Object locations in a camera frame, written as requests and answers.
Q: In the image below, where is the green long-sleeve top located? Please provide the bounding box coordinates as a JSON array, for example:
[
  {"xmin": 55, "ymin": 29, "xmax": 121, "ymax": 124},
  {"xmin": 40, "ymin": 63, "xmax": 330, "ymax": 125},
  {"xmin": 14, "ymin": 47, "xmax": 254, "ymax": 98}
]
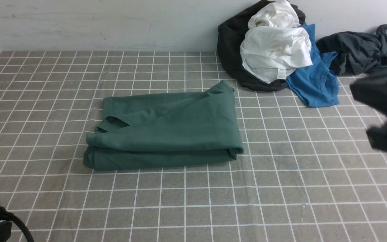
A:
[{"xmin": 83, "ymin": 81, "xmax": 244, "ymax": 171}]

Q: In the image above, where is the dark grey crumpled garment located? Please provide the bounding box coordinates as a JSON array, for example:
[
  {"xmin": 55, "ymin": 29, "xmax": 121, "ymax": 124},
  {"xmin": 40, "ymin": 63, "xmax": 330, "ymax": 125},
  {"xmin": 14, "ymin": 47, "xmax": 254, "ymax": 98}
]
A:
[{"xmin": 316, "ymin": 24, "xmax": 387, "ymax": 76}]

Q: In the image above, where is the blue shirt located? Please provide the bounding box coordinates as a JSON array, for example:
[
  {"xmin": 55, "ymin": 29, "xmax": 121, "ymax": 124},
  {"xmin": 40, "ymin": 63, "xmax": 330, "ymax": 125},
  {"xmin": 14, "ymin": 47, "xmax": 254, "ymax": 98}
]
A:
[{"xmin": 286, "ymin": 24, "xmax": 339, "ymax": 108}]

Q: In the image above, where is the white shirt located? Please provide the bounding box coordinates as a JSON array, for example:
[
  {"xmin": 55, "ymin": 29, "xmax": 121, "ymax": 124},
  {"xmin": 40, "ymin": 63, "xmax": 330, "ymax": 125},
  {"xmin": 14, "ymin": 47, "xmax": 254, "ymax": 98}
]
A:
[{"xmin": 241, "ymin": 0, "xmax": 313, "ymax": 84}]

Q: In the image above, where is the black garment under pile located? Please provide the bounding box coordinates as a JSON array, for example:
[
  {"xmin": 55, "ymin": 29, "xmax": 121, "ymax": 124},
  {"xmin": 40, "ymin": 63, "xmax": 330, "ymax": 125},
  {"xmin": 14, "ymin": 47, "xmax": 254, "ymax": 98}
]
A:
[{"xmin": 217, "ymin": 0, "xmax": 306, "ymax": 92}]

